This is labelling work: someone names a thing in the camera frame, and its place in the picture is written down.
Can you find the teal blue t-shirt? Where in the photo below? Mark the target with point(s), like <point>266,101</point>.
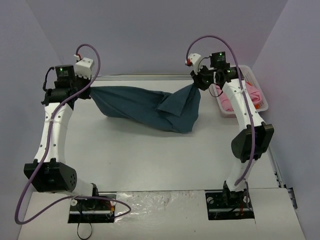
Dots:
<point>170,112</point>

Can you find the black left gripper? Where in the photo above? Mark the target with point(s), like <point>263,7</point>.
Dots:
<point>85,90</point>

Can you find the pink t-shirt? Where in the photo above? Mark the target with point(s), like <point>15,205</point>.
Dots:
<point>254,93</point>

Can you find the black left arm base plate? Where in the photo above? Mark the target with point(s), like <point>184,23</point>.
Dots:
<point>91,211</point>

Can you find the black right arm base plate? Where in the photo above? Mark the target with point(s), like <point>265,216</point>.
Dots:
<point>219,210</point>

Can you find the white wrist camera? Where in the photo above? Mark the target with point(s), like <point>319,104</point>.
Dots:
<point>83,67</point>
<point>193,60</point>

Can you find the white plastic basket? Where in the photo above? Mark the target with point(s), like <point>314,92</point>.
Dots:
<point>248,76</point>

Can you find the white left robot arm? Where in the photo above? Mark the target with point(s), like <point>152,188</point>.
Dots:
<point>49,172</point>

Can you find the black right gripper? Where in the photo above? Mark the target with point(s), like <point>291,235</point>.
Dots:
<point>198,80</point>

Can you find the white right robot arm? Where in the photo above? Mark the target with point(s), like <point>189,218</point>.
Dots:
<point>254,134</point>

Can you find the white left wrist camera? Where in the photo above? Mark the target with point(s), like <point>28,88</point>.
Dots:
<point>83,67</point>

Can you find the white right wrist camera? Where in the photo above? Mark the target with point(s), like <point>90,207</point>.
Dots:
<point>193,60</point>

